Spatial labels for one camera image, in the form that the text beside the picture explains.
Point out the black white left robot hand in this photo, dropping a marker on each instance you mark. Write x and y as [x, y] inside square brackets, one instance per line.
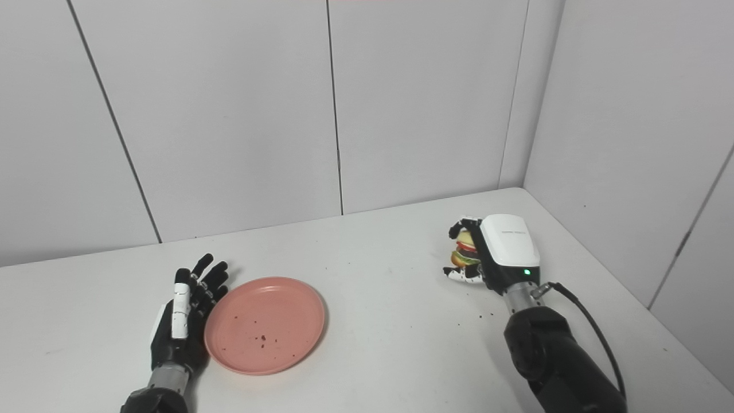
[175, 338]

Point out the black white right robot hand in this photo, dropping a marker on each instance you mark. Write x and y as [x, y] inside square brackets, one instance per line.
[509, 252]

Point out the toy hamburger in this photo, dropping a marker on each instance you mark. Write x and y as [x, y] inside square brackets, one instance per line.
[465, 252]

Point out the pink round plate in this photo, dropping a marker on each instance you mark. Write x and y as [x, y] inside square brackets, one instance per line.
[264, 326]

